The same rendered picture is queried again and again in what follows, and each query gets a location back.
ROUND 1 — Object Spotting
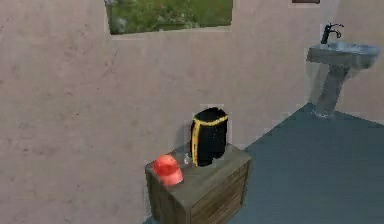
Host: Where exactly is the black sink faucet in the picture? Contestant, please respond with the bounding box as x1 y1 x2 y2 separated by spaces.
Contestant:
320 22 345 45

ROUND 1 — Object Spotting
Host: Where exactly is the wooden crate table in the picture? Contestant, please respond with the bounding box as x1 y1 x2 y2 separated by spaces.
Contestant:
144 142 253 224

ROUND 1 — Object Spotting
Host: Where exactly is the grey pedestal sink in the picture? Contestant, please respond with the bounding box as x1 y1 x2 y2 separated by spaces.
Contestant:
306 40 382 119

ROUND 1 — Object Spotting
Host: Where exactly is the black yellow-striped bag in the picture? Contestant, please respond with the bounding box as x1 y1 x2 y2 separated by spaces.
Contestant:
189 106 230 168

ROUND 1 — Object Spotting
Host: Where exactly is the red cap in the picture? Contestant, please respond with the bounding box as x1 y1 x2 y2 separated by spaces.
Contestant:
153 154 184 187

